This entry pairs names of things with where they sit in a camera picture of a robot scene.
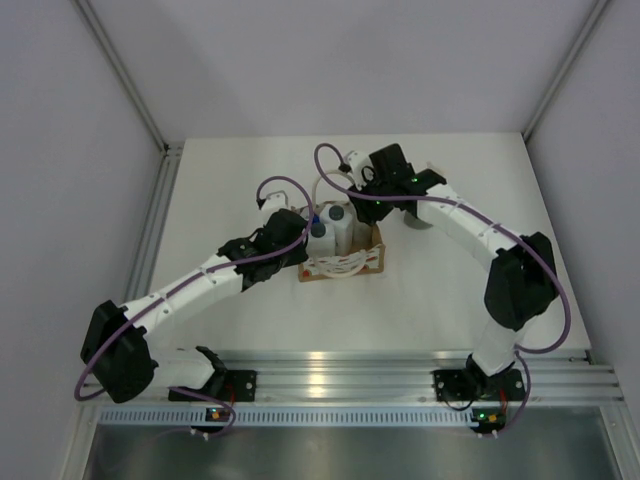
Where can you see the right aluminium frame post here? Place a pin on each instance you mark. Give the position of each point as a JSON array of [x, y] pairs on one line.
[[567, 63]]

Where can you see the white slotted cable duct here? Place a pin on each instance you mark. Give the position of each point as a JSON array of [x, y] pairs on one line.
[[256, 416]]

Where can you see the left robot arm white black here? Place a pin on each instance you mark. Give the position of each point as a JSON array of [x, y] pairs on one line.
[[122, 349]]

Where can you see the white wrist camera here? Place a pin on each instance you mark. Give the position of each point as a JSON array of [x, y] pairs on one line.
[[358, 165], [274, 201]]

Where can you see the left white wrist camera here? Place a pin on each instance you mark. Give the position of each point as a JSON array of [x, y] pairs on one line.
[[274, 201]]

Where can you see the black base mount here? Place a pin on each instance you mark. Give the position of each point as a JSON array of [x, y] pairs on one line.
[[453, 385], [239, 386]]

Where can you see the white bottle grey cap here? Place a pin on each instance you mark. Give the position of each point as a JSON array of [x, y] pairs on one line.
[[321, 240], [342, 222]]

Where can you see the grey pump bottle beige cap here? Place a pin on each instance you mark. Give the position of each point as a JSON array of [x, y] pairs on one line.
[[420, 222]]

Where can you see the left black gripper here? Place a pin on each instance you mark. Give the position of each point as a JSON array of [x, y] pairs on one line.
[[298, 256]]

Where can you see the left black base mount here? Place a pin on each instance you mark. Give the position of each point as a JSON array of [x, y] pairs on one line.
[[239, 386]]

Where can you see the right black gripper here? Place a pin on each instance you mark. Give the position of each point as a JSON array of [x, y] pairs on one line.
[[365, 212]]

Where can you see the rear white bottle grey cap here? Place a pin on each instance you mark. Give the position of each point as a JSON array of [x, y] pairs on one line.
[[342, 222]]

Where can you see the aluminium frame post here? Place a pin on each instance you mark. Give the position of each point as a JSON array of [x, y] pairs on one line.
[[567, 63], [90, 18]]

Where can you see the burlap watermelon canvas bag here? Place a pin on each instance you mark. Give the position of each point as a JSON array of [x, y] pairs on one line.
[[359, 261]]

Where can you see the silver refill pouch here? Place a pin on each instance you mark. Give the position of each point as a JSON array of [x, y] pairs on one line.
[[362, 234]]

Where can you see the front white bottle grey cap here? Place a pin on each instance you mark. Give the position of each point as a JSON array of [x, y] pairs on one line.
[[321, 240]]

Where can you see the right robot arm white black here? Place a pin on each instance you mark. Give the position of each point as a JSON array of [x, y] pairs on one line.
[[519, 287]]

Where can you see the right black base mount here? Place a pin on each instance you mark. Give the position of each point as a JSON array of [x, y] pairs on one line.
[[453, 385]]

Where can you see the left aluminium frame post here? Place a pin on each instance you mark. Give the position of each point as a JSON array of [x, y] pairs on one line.
[[90, 18]]

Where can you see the aluminium mounting rail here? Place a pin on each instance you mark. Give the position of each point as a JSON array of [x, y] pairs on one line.
[[405, 378]]

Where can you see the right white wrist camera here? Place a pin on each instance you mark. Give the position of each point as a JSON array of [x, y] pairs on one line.
[[358, 165]]

